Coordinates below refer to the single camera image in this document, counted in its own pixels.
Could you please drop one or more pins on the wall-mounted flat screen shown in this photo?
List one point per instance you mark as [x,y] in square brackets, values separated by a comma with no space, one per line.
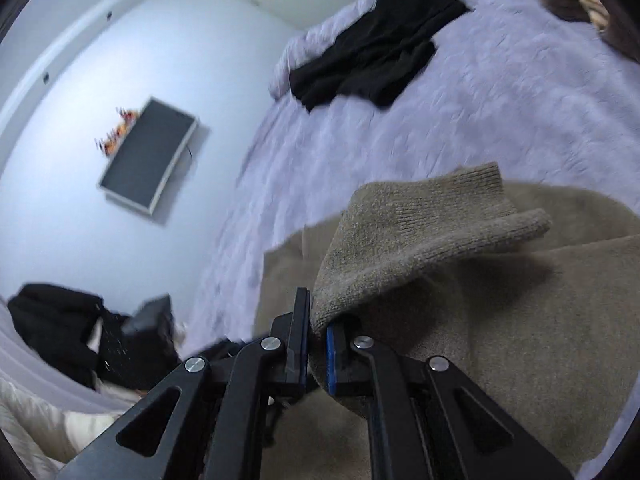
[147,155]

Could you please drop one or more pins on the lavender fleece blanket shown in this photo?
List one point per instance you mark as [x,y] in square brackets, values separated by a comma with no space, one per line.
[500,125]

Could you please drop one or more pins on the white quilted comforter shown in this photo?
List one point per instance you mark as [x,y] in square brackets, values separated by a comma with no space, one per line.
[30,425]

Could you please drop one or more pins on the colourful wall decoration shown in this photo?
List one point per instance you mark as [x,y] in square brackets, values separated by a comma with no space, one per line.
[116,139]

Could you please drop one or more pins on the black garment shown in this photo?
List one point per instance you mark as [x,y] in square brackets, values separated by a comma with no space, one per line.
[375,45]

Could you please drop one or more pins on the black speckled bag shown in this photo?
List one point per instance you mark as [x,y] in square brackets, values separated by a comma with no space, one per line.
[145,322]

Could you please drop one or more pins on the black jacket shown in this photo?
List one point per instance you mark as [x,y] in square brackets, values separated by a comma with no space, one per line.
[50,330]

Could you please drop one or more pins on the beige knit sweater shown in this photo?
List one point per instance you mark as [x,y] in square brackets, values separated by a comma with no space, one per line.
[450,310]

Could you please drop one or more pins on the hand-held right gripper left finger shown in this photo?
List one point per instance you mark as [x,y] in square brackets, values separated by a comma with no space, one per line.
[300,342]

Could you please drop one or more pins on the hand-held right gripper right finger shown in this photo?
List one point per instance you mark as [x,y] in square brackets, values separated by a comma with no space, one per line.
[330,360]

